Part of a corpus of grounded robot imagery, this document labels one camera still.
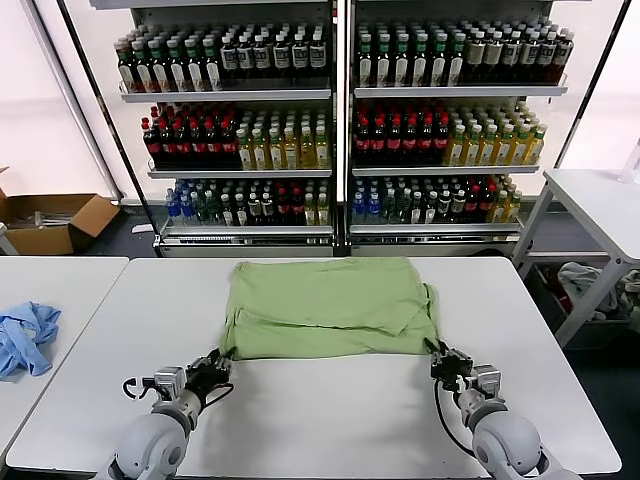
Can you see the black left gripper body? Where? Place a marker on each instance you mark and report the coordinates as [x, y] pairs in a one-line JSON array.
[[210, 382]]

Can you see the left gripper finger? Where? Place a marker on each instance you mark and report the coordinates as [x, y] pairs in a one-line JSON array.
[[227, 364], [206, 361]]

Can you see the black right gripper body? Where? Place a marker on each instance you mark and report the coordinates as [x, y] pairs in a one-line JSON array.
[[452, 372]]

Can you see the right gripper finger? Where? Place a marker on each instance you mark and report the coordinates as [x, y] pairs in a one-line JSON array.
[[454, 354], [433, 352]]

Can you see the green t-shirt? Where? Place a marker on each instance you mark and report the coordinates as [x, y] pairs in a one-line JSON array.
[[320, 300]]

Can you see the red cloth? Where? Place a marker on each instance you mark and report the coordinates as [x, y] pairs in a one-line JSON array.
[[559, 300]]

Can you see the green cap white label bottle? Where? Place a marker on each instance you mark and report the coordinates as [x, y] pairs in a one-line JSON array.
[[160, 75], [227, 216], [420, 69], [430, 213], [383, 69], [195, 75], [144, 75], [456, 69], [241, 216], [417, 213], [126, 75], [438, 69], [366, 69], [401, 69], [212, 75], [177, 75]]

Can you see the green label water bottle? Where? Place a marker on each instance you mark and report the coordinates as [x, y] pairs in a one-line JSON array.
[[402, 210], [388, 210], [200, 214]]

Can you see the pale grey crumpled cloth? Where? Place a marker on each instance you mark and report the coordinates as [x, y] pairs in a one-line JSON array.
[[580, 279]]

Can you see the dark storage crate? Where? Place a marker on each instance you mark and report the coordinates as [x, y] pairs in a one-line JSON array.
[[600, 335]]

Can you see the small white scrap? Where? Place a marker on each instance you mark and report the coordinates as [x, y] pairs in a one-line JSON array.
[[140, 228]]

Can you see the white cap dark drink bottle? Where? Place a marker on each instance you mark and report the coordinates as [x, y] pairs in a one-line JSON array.
[[245, 60], [563, 51], [298, 59], [316, 57], [229, 61], [458, 204], [528, 53], [546, 53], [267, 207], [443, 204], [511, 53], [280, 59], [261, 59], [254, 207]]

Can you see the blue label water bottle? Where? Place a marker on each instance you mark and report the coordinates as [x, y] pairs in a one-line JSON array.
[[186, 212], [358, 209], [172, 212], [373, 209]]

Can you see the yellow juice bottle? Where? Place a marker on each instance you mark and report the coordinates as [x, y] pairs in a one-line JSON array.
[[310, 215], [473, 151], [489, 150], [245, 155], [323, 215], [276, 155], [498, 209], [513, 208], [323, 153], [260, 155], [521, 149], [505, 150], [307, 154], [536, 148], [456, 151], [291, 154]]

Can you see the red cap cola bottle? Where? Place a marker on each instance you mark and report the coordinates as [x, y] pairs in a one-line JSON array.
[[229, 147], [167, 148], [183, 148], [394, 144], [441, 142], [362, 144], [379, 144], [213, 148], [151, 148], [282, 207], [472, 203], [486, 202], [410, 144], [426, 143], [198, 148], [296, 207]]

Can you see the blue crumpled cloth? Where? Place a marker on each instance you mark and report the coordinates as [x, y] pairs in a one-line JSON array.
[[25, 340]]

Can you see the olive grey crumpled cloth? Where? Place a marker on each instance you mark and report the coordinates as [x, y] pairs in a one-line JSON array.
[[631, 290]]

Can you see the open cardboard box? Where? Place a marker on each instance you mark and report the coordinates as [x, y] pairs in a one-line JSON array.
[[50, 240]]

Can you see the white side table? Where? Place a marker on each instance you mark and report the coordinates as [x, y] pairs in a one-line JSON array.
[[590, 210]]

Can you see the clear plastic packaging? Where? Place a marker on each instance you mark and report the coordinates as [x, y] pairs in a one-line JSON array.
[[40, 219]]

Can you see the grey drinks display rack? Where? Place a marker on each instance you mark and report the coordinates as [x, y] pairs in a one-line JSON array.
[[450, 91], [225, 95]]

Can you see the dark bottle tan label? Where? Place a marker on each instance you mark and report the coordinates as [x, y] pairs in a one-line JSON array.
[[494, 52], [475, 53]]

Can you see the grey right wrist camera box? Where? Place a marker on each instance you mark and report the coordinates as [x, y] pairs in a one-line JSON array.
[[487, 380]]

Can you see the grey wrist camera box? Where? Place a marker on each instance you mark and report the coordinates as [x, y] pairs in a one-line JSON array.
[[487, 380], [169, 381]]

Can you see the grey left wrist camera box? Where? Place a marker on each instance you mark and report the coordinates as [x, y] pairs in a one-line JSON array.
[[169, 381]]

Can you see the black slanted frame pole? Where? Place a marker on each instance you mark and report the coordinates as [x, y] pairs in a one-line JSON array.
[[592, 85], [144, 216]]

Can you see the white slanted frame bar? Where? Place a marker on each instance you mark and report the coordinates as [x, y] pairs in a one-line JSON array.
[[75, 100]]

